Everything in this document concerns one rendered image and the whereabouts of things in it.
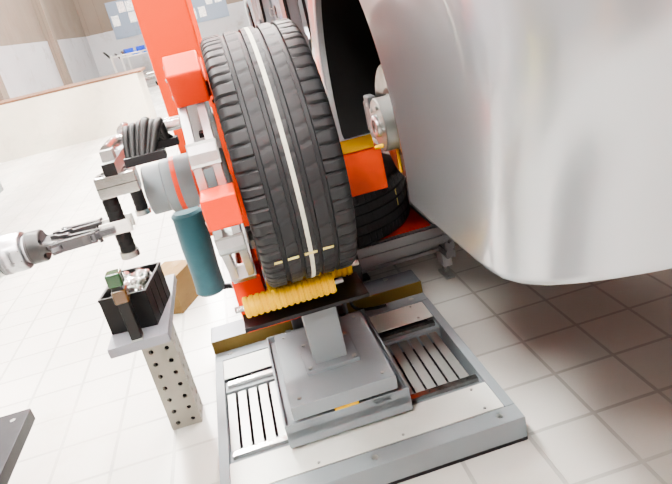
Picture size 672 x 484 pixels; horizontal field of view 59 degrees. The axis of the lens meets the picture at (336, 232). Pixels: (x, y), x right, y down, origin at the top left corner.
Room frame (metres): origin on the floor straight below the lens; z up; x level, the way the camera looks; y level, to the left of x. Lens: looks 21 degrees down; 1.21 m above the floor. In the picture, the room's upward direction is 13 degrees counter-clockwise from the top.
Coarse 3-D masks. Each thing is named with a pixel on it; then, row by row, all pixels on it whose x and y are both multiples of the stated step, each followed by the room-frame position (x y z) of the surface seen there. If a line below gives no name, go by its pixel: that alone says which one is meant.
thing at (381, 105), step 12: (384, 84) 1.67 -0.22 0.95; (384, 96) 1.64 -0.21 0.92; (372, 108) 1.67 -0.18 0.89; (384, 108) 1.59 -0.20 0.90; (384, 120) 1.58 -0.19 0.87; (384, 132) 1.58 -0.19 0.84; (396, 132) 1.58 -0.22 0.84; (384, 144) 1.61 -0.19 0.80; (396, 144) 1.59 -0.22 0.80; (396, 156) 1.69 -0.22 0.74
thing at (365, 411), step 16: (368, 320) 1.80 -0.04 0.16; (272, 336) 1.83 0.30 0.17; (272, 352) 1.76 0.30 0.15; (384, 352) 1.61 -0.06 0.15; (272, 368) 1.63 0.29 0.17; (400, 384) 1.43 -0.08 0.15; (368, 400) 1.37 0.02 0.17; (384, 400) 1.37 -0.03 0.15; (400, 400) 1.38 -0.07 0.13; (288, 416) 1.41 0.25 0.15; (320, 416) 1.35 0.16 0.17; (336, 416) 1.35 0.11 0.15; (352, 416) 1.36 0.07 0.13; (368, 416) 1.37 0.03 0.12; (384, 416) 1.37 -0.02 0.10; (288, 432) 1.34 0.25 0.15; (304, 432) 1.34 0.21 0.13; (320, 432) 1.35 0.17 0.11; (336, 432) 1.35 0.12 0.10
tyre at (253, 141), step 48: (240, 48) 1.40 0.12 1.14; (288, 48) 1.38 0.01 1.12; (240, 96) 1.29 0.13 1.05; (288, 96) 1.28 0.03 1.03; (240, 144) 1.24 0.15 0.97; (288, 144) 1.24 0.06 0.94; (336, 144) 1.25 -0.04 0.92; (240, 192) 1.22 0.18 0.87; (288, 192) 1.23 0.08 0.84; (336, 192) 1.24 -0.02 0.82; (288, 240) 1.24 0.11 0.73; (336, 240) 1.28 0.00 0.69
